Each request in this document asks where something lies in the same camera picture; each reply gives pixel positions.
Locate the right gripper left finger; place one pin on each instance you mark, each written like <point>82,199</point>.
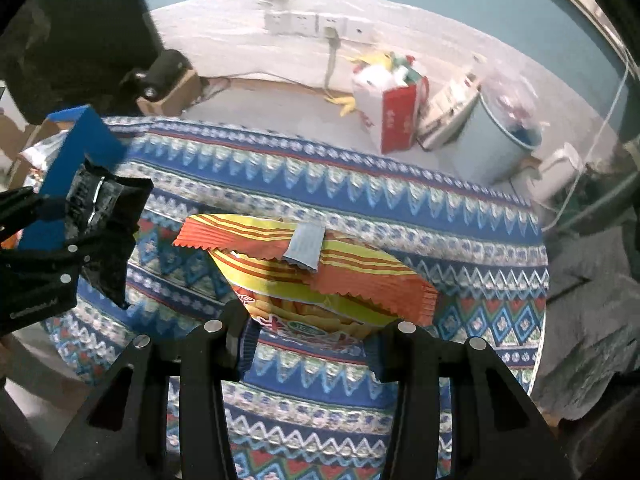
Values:
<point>159,412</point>

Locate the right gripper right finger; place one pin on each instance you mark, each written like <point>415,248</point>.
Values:
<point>497,431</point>

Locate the red yellow striped snack bag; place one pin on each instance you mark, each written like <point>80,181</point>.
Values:
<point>309,283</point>

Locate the silver foil snack bag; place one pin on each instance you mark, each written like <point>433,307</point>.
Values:
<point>41,155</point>

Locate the blue cardboard box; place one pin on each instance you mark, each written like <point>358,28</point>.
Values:
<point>87,137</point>

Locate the patterned blue tablecloth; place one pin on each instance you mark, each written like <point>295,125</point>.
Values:
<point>302,411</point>

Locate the black spotlight on box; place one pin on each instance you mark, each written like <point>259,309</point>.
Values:
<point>160,78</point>

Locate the black softbox light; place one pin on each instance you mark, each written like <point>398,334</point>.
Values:
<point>58,54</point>

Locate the white electric kettle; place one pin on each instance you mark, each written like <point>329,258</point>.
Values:
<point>541,182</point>

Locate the light blue waste bin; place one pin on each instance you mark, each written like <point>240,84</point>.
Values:
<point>490,146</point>

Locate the white carton leaning on bin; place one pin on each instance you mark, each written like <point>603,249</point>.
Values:
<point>447,111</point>

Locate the red white paper bag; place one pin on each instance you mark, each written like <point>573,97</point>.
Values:
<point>390,98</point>

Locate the banana peel on floor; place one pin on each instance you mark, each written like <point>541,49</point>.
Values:
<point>347,103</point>

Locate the white wall socket strip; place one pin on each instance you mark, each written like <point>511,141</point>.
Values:
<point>319,25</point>

